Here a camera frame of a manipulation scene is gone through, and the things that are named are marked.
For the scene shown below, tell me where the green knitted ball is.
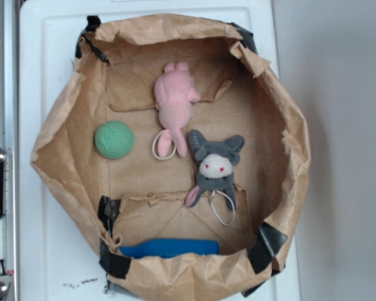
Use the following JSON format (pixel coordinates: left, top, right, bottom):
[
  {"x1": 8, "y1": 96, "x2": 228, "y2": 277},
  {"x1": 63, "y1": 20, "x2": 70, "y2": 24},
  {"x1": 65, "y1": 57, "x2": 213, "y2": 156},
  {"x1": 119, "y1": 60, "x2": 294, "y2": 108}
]
[{"x1": 95, "y1": 120, "x2": 135, "y2": 159}]

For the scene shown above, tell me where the brown paper bag bin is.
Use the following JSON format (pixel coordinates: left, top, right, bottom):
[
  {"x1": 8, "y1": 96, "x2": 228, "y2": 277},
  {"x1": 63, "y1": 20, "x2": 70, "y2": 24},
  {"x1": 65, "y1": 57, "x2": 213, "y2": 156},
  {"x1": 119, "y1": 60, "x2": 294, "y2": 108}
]
[{"x1": 31, "y1": 14, "x2": 311, "y2": 300}]

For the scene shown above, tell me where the grey plush bunny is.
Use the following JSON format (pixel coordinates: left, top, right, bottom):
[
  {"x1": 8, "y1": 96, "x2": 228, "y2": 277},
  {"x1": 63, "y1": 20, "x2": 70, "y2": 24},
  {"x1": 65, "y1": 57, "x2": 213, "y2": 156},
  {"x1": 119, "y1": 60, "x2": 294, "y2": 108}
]
[{"x1": 185, "y1": 130, "x2": 245, "y2": 226}]

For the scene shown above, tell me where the pink plush bunny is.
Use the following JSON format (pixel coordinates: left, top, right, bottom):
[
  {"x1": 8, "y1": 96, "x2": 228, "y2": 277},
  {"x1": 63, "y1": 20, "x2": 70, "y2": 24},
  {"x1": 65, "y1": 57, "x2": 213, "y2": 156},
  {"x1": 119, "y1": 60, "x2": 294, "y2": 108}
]
[{"x1": 152, "y1": 61, "x2": 201, "y2": 160}]

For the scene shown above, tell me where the blue plastic object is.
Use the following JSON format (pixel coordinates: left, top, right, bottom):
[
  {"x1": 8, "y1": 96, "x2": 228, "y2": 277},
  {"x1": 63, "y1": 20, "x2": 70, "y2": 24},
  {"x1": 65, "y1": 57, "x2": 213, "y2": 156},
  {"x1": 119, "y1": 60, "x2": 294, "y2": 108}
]
[{"x1": 119, "y1": 238, "x2": 220, "y2": 258}]

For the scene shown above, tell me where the white plastic tray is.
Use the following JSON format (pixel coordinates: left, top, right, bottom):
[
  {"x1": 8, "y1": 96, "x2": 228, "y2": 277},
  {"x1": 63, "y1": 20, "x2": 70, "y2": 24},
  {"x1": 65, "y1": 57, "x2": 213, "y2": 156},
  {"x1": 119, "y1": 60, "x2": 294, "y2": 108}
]
[{"x1": 18, "y1": 0, "x2": 303, "y2": 301}]

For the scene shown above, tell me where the aluminium rail frame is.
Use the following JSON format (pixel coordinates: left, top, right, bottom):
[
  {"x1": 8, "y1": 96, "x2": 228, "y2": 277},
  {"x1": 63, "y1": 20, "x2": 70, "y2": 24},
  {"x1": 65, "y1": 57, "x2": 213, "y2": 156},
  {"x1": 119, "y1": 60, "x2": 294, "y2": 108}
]
[{"x1": 0, "y1": 1, "x2": 20, "y2": 300}]

